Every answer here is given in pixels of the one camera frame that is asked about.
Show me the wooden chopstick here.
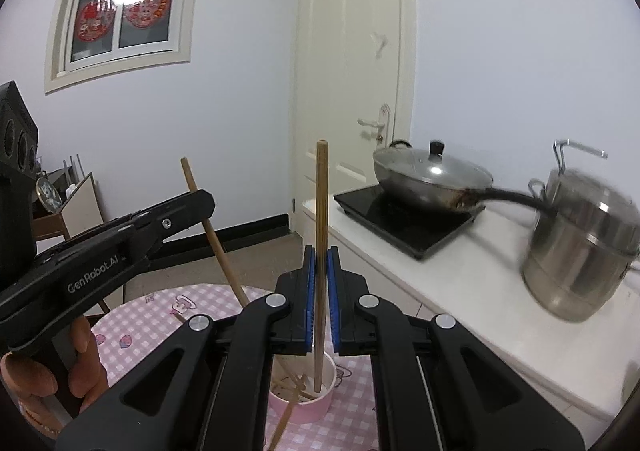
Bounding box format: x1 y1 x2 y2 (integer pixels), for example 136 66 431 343
274 355 318 400
267 375 306 451
314 139 329 393
180 156 250 308

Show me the white kitchen counter cabinet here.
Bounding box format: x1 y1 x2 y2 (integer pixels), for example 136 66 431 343
329 204 639 445

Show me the person's left hand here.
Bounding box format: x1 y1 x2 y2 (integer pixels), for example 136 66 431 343
1 315 108 440

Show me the pink checkered tablecloth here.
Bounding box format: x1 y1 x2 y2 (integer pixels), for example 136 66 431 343
89 282 381 451

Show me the pink cylindrical utensil holder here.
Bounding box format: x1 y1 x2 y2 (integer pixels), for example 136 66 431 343
268 353 337 424

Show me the black induction cooktop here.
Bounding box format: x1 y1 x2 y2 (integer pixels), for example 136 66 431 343
334 185 482 260

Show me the stainless steel steamer pot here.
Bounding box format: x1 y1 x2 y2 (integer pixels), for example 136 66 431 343
521 139 639 322

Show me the steel wok with lid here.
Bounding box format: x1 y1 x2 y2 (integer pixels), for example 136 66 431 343
373 140 555 215

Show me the window with red decorations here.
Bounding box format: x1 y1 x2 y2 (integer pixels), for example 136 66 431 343
43 0 195 95

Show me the cream panel door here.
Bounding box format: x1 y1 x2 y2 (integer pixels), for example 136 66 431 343
291 0 416 233

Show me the white board with wood frame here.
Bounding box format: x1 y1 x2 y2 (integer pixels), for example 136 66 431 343
60 174 104 240

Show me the silver door handle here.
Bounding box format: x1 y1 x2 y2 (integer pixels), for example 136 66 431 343
357 104 390 147

